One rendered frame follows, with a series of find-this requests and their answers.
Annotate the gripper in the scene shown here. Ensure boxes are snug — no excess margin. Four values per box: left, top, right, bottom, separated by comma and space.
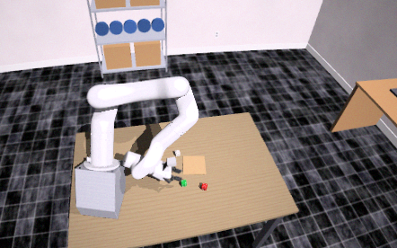
151, 161, 182, 183

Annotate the peach flat mat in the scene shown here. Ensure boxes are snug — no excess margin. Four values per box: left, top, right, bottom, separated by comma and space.
183, 156, 206, 175

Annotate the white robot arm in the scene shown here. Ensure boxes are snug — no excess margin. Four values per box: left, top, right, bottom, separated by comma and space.
84, 76, 199, 180

